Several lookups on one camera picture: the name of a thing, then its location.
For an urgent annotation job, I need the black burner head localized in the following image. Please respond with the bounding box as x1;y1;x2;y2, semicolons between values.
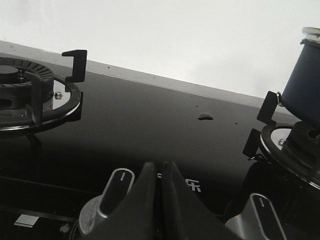
282;121;320;173
0;57;54;128

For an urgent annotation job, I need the black glass gas stove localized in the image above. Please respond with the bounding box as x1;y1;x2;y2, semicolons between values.
0;41;320;240

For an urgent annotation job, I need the black left burner head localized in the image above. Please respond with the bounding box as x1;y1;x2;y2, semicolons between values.
0;57;54;128

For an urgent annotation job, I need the black pot support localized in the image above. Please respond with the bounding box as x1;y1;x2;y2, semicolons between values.
0;49;87;135
243;91;320;189

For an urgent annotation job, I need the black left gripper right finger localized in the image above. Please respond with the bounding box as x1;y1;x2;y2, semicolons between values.
161;162;239;240

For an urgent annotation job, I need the black right burner head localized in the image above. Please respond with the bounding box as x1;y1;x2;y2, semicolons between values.
282;121;320;173

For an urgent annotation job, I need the silver right stove knob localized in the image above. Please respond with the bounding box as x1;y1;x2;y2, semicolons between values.
225;193;287;240

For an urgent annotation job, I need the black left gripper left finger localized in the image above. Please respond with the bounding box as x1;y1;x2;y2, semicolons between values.
82;162;157;240

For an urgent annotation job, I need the dark blue cooking pot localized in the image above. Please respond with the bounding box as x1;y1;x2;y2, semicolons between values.
281;27;320;128

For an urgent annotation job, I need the silver stove knob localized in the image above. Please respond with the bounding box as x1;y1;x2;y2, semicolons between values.
225;193;287;240
78;168;135;237

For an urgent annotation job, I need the black right pot support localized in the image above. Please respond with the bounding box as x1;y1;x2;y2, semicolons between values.
243;91;320;189

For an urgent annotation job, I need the black left pot support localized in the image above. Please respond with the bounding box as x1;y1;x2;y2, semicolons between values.
0;49;87;135

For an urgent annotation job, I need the silver left stove knob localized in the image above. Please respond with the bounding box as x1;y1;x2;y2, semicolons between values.
78;168;135;237

